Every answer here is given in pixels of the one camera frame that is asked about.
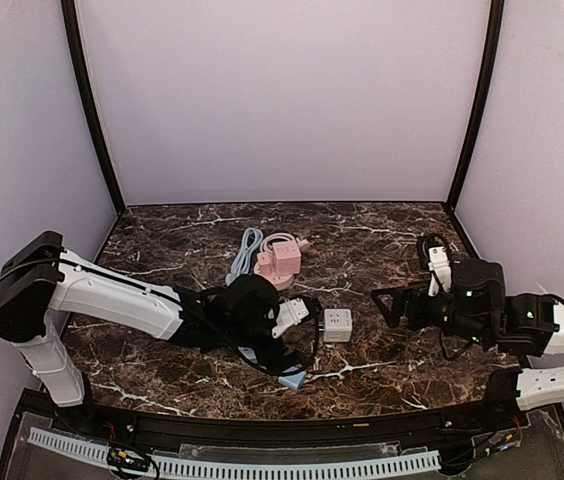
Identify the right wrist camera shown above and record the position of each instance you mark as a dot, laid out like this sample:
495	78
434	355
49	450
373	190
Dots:
435	256

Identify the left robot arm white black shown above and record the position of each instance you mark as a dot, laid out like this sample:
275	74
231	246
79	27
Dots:
248	316

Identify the black front frame rail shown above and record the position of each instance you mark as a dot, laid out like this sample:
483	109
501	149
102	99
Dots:
443	428

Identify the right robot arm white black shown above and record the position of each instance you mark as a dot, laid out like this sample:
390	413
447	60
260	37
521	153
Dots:
467	299

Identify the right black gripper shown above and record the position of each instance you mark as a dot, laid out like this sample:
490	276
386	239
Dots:
409	307

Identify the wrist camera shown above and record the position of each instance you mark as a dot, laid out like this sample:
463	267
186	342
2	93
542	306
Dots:
293	312
435	256

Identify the black frame post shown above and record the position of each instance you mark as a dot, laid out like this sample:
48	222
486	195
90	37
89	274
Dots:
488	59
89	107

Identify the blue power strip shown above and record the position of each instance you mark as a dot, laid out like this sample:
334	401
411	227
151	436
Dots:
248	353

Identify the white slotted cable duct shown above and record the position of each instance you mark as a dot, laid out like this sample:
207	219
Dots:
236	464

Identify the right black frame post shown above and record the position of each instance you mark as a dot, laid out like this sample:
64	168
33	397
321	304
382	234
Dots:
488	59

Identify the small pink plug adapter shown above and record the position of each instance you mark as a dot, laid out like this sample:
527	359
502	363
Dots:
265	263

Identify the small blue plug adapter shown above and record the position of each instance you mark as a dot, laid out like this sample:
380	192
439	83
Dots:
293	382

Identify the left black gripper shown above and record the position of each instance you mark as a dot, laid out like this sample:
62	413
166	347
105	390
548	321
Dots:
272	351

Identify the white cube socket adapter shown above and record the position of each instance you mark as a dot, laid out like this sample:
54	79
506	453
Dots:
337	325

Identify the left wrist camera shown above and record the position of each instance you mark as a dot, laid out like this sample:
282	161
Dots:
293	312

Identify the left black frame post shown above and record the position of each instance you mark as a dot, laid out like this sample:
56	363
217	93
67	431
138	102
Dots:
89	107

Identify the pink cube socket adapter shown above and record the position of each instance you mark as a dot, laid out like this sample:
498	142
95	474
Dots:
286	258

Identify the pink round power socket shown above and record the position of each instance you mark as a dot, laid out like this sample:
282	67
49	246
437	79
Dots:
280	282

